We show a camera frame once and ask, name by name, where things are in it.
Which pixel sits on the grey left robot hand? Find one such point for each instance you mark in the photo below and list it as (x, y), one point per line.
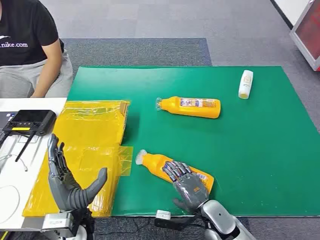
(60, 185)

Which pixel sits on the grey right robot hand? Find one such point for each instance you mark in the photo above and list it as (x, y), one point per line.
(189, 190)

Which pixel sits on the orange bottle with frosted cap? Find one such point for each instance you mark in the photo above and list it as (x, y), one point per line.
(152, 164)

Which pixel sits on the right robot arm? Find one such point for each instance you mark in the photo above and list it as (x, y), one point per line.
(220, 215)

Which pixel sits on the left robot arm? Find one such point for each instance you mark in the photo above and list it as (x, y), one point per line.
(57, 223)

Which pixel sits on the person's left forearm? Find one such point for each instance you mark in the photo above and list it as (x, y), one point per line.
(46, 76)

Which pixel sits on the orange bottle with clear cap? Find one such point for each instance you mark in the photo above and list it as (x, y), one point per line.
(175, 107)

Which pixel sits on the small white bottle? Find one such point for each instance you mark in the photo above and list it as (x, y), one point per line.
(245, 84)

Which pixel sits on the yellow film-wrapped cardboard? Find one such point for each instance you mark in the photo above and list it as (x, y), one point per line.
(87, 129)

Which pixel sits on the black remote controller with antennas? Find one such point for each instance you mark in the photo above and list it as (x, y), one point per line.
(32, 121)

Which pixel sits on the green table mat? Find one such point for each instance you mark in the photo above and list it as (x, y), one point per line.
(250, 149)

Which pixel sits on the dark laptop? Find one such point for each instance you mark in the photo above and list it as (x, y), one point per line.
(4, 120)

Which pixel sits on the person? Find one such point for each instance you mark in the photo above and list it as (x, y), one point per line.
(23, 33)

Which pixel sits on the red and white cabinet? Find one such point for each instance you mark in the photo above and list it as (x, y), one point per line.
(309, 36)

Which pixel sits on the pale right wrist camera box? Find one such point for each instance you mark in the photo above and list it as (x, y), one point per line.
(163, 215)

